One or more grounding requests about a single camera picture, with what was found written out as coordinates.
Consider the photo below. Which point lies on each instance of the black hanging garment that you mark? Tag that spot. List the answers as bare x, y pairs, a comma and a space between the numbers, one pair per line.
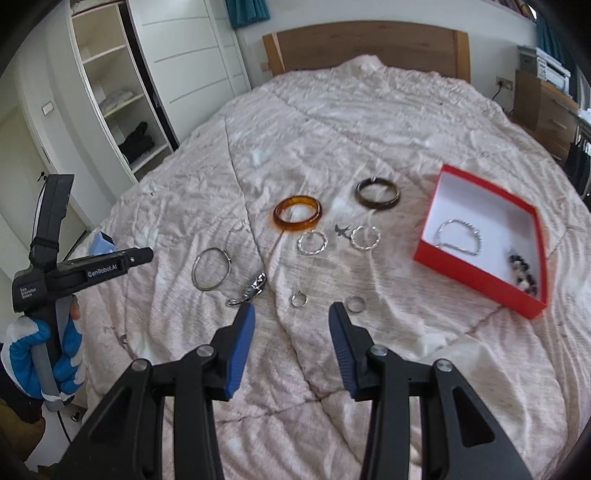
577, 166

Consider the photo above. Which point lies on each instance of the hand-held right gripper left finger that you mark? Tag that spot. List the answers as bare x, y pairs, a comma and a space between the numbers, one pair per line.
240, 350

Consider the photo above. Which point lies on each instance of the small bird pendant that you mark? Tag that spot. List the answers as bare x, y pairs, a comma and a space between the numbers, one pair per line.
342, 230

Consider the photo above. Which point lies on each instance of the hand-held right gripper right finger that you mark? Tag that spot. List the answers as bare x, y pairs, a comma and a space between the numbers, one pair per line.
344, 350

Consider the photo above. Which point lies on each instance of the amber bangle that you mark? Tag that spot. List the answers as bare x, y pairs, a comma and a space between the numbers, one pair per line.
295, 228

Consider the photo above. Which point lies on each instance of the thin silver bangle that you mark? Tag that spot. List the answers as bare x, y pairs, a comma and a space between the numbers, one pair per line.
194, 275

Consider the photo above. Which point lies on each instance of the row of books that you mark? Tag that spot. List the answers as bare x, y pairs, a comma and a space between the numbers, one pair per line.
519, 5

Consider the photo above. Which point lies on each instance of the wall light switch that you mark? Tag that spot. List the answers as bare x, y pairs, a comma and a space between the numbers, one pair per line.
48, 109

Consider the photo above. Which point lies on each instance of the wooden nightstand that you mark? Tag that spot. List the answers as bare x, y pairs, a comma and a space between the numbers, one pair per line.
540, 110

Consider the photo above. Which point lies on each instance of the dark brown bangle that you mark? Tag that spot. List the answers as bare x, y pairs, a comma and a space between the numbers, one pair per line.
376, 206

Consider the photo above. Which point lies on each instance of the silver clasp ornament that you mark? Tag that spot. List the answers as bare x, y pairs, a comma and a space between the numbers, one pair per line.
258, 281

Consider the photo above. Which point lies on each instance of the teal window curtain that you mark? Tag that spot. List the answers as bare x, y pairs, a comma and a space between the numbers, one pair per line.
249, 11

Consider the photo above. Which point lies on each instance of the red jewelry box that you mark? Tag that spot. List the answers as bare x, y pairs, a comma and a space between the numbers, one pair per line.
461, 277

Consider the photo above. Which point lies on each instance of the white printer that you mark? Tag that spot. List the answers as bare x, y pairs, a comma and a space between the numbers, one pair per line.
549, 69

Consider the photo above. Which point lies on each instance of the wall socket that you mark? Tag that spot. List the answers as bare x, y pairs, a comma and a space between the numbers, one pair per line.
504, 84

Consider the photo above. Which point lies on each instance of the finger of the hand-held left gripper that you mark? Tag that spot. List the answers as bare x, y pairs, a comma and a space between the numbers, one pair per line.
101, 244
120, 263

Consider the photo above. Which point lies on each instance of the black folded clothes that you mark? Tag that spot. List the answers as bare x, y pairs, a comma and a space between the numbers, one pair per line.
136, 143

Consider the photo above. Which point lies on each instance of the white wardrobe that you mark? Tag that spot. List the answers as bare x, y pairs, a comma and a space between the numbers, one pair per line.
194, 46

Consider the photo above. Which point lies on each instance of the wooden headboard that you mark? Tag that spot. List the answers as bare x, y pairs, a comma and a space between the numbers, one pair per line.
369, 41

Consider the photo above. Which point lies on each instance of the pink quilted blanket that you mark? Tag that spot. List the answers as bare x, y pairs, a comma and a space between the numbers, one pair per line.
369, 120

